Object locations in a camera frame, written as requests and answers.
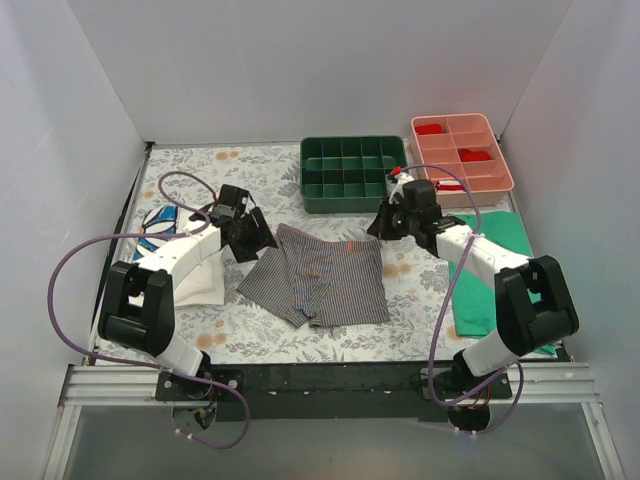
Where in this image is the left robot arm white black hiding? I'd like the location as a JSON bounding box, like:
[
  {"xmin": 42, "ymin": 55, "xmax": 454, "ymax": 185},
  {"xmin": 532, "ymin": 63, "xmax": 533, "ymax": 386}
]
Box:
[{"xmin": 98, "ymin": 184, "xmax": 276, "ymax": 400}]

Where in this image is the red rolled cloth top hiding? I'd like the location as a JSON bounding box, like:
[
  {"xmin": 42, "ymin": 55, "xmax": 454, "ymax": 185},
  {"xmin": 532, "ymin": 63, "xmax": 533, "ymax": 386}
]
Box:
[{"xmin": 414, "ymin": 123, "xmax": 444, "ymax": 135}]

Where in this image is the red white rolled cloth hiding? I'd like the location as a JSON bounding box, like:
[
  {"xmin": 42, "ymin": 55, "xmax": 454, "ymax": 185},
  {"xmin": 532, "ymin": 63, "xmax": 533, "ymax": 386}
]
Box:
[{"xmin": 434, "ymin": 182, "xmax": 464, "ymax": 192}]

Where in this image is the grey striped underwear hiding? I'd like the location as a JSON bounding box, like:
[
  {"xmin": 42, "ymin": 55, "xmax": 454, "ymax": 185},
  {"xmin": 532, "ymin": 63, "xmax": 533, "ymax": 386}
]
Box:
[{"xmin": 237, "ymin": 224, "xmax": 390, "ymax": 328}]

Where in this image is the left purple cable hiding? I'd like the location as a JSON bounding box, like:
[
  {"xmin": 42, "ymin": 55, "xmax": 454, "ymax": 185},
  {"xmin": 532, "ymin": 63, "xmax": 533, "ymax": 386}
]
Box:
[{"xmin": 47, "ymin": 171, "xmax": 251, "ymax": 450}]

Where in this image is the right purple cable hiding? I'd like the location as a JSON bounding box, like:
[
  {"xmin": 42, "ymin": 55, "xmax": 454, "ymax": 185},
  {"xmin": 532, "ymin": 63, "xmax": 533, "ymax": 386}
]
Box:
[{"xmin": 388, "ymin": 164, "xmax": 526, "ymax": 435}]

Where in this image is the purple cable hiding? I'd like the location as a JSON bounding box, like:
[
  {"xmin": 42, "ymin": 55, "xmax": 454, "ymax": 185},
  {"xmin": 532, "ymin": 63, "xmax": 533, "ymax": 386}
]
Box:
[
  {"xmin": 47, "ymin": 171, "xmax": 251, "ymax": 450},
  {"xmin": 388, "ymin": 164, "xmax": 526, "ymax": 435}
]

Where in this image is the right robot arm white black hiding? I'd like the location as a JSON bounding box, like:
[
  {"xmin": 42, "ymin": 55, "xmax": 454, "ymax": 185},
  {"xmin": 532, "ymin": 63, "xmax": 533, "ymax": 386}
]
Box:
[{"xmin": 368, "ymin": 172, "xmax": 579, "ymax": 398}]

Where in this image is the red rolled cloth middle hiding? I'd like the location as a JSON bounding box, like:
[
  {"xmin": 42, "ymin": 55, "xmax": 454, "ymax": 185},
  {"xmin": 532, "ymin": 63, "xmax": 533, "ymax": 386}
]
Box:
[{"xmin": 457, "ymin": 148, "xmax": 493, "ymax": 163}]

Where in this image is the white cloth with blue flower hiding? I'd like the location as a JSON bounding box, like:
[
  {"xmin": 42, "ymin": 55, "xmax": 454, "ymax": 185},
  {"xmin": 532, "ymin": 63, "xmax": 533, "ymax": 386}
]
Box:
[{"xmin": 132, "ymin": 205, "xmax": 225, "ymax": 308}]

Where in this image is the dark green divided organizer tray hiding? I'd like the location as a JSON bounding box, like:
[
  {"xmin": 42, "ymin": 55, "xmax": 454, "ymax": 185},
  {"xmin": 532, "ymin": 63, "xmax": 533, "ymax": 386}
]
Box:
[{"xmin": 300, "ymin": 136, "xmax": 408, "ymax": 214}]

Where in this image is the pink divided organizer tray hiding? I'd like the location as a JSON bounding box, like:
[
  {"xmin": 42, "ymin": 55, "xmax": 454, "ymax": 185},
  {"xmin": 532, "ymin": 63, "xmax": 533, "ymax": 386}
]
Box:
[{"xmin": 410, "ymin": 113, "xmax": 514, "ymax": 208}]

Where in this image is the green folded cloth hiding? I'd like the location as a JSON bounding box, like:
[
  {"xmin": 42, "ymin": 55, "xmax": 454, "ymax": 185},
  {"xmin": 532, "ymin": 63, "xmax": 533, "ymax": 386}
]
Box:
[{"xmin": 451, "ymin": 211, "xmax": 532, "ymax": 339}]

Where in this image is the aluminium frame rail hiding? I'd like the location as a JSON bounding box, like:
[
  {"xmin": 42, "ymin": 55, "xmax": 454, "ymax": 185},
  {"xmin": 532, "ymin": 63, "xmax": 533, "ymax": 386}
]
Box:
[{"xmin": 43, "ymin": 362, "xmax": 625, "ymax": 479}]

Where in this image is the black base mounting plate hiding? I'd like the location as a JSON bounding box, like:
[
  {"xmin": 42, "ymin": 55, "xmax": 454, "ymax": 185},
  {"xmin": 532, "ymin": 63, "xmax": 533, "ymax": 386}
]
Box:
[{"xmin": 154, "ymin": 361, "xmax": 490, "ymax": 422}]

